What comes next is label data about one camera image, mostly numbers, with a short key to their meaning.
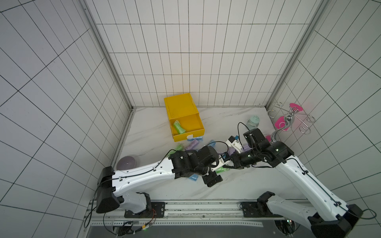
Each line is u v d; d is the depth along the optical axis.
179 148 0.93
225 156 0.57
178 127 0.86
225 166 0.64
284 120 0.80
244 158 0.59
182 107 0.90
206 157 0.48
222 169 0.65
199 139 0.98
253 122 1.00
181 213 0.73
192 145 1.00
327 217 0.38
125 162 0.86
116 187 0.39
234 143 0.64
